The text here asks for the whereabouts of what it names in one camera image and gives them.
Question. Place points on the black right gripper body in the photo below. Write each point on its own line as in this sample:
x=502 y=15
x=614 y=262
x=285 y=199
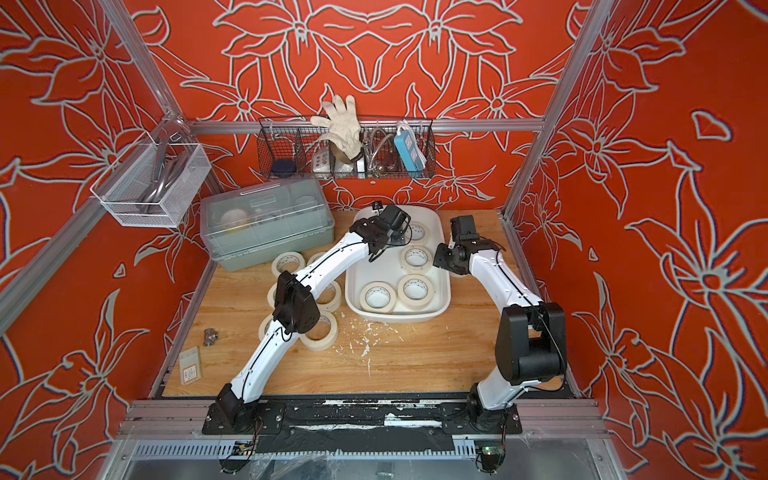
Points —
x=446 y=258

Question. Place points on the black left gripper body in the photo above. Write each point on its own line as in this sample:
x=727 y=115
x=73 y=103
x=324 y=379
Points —
x=397 y=239

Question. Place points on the beige tape roll ten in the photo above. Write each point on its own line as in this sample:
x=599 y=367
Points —
x=416 y=259

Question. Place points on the beige tape roll twelve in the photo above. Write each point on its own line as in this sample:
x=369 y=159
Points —
x=378 y=297

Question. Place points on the beige tape roll one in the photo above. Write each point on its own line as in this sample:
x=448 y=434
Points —
x=315 y=257

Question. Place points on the beige tape roll two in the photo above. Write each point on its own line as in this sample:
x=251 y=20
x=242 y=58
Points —
x=271 y=295

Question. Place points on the beige tape roll nine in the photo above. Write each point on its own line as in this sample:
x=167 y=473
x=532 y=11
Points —
x=323 y=335

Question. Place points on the beige tape roll three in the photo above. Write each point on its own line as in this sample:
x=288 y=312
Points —
x=264 y=327

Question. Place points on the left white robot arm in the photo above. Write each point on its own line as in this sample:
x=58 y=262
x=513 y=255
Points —
x=296 y=310

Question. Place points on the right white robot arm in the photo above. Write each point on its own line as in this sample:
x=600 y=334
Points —
x=530 y=346

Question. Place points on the beige tape roll five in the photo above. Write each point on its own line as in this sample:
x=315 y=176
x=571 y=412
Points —
x=418 y=233

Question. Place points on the beige tape roll six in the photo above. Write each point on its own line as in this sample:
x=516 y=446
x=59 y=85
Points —
x=415 y=291

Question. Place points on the blue box in basket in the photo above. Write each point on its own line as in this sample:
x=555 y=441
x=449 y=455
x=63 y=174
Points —
x=411 y=155

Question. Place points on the beige tape roll eight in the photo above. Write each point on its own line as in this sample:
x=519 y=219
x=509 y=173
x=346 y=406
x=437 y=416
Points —
x=331 y=297

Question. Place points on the beige tape roll seven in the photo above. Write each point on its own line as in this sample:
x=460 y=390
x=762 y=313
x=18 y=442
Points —
x=290 y=262

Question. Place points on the grey lidded storage box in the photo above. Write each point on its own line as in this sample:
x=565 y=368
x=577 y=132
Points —
x=255 y=225

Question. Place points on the white plastic tray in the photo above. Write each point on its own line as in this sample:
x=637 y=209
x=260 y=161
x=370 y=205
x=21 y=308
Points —
x=387 y=268

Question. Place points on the white power strip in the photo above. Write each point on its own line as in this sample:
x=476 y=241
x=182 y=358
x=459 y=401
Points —
x=321 y=165

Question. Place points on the white work glove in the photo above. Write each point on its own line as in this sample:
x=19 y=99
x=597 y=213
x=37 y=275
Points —
x=342 y=125

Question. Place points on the dark blue round lid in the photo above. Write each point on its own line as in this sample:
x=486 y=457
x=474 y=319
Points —
x=283 y=168

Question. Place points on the small grey metal clip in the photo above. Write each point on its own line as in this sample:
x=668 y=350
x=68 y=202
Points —
x=211 y=336

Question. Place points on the small label card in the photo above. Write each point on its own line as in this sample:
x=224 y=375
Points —
x=189 y=363

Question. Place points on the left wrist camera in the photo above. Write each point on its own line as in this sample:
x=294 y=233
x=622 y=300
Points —
x=390 y=217

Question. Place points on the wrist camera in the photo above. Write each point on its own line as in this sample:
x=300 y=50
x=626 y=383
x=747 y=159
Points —
x=463 y=229
x=390 y=217

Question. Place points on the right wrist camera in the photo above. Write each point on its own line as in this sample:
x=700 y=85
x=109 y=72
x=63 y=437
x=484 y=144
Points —
x=463 y=229

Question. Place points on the black wire basket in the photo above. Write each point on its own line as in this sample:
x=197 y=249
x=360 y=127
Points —
x=367 y=148

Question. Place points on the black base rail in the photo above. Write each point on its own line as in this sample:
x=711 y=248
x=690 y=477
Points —
x=364 y=423

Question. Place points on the white wire basket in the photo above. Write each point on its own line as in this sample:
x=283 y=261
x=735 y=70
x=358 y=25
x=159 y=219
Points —
x=153 y=184

